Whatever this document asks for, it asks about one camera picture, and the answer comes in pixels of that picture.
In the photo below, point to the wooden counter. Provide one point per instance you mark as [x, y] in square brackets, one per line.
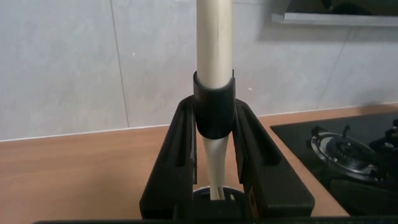
[81, 174]

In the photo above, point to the black gas hob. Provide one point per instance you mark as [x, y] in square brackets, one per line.
[345, 155]

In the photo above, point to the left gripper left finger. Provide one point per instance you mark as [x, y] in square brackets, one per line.
[169, 180]

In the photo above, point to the grey range hood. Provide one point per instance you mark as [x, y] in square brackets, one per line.
[335, 14]

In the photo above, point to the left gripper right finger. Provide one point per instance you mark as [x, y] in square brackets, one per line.
[273, 189]

